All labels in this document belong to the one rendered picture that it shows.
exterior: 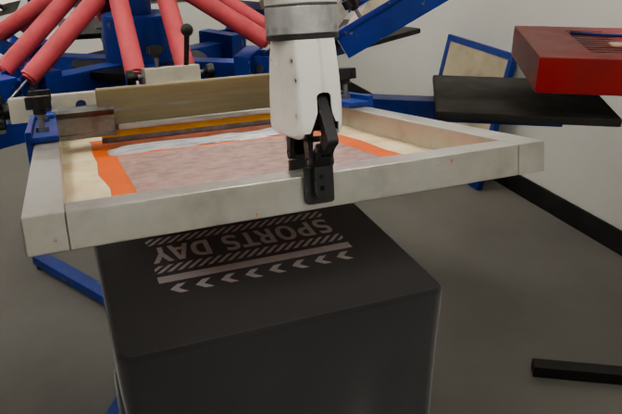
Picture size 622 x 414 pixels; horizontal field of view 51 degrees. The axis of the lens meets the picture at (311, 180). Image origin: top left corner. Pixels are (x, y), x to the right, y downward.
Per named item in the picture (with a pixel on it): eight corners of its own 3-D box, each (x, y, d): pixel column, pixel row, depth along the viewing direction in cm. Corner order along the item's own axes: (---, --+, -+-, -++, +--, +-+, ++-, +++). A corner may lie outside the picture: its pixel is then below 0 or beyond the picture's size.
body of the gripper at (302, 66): (253, 28, 71) (260, 131, 73) (282, 25, 62) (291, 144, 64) (317, 24, 73) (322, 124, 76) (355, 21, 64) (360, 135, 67)
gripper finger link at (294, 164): (279, 132, 74) (282, 191, 76) (288, 136, 71) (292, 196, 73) (305, 130, 75) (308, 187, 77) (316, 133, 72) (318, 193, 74)
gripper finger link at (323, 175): (300, 141, 68) (304, 204, 69) (311, 145, 65) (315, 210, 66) (329, 137, 69) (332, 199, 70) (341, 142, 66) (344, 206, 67)
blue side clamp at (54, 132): (64, 172, 106) (57, 129, 104) (31, 176, 104) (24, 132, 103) (62, 146, 133) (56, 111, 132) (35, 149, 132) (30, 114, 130)
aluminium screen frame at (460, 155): (544, 170, 80) (544, 140, 79) (27, 257, 60) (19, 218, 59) (311, 111, 152) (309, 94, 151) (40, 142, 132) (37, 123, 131)
